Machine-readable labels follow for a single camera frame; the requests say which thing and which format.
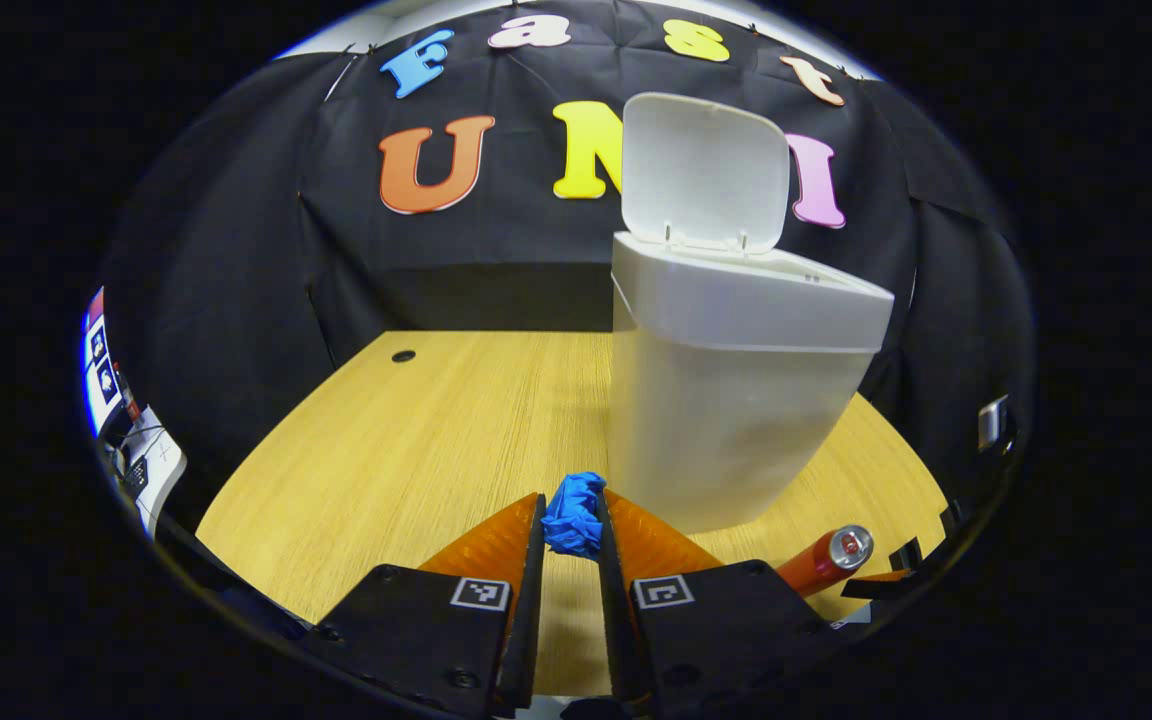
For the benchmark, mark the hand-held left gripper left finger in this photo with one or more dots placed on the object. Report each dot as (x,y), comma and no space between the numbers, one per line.
(528,620)

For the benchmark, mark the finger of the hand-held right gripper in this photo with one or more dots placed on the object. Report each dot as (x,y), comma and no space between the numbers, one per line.
(904,555)
(876,588)

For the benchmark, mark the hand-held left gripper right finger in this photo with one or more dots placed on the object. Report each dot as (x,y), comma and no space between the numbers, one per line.
(616,630)

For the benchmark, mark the red pop can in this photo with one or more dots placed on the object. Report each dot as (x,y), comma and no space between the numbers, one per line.
(816,565)

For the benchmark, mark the blue paper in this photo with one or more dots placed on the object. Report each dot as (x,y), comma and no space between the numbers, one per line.
(574,515)

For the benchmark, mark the white garbage bin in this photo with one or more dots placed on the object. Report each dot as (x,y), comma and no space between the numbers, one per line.
(736,420)

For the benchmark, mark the white garbage bin lid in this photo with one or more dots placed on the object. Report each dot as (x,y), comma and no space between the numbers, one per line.
(706,170)

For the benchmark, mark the black keyboard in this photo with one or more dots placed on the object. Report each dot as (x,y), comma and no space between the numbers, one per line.
(137,474)

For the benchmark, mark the computer monitor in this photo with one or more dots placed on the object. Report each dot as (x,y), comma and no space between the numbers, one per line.
(101,365)

